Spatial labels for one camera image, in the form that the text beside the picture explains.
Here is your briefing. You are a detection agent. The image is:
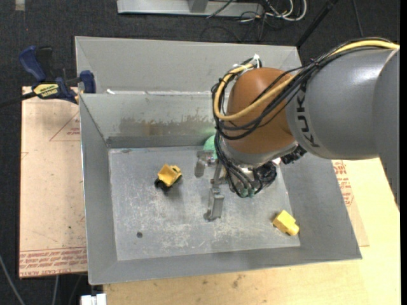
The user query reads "yellow block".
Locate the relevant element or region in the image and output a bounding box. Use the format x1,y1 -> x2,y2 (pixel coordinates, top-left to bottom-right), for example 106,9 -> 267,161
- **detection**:
272,210 -> 300,237

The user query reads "yellow and black toy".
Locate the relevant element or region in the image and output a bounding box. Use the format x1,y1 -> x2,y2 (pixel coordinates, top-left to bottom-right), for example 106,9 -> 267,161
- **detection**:
155,163 -> 183,194

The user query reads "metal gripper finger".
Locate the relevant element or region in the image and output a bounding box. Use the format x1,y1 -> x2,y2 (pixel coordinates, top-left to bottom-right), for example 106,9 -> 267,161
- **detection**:
194,150 -> 219,178
203,187 -> 226,222

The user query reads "black cylinder on white bracket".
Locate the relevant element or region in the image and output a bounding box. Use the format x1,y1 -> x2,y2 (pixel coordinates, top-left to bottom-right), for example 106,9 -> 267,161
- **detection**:
279,146 -> 308,166

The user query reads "grey metal bin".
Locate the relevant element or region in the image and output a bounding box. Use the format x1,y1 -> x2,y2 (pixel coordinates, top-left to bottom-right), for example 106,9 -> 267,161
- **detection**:
74,36 -> 363,285

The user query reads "green ball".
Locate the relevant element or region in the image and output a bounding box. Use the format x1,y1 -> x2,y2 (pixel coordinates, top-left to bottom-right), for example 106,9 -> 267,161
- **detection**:
203,134 -> 220,158

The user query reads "brown cardboard board, red print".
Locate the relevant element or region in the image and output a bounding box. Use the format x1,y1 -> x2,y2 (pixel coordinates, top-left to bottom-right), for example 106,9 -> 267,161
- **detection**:
18,86 -> 370,279

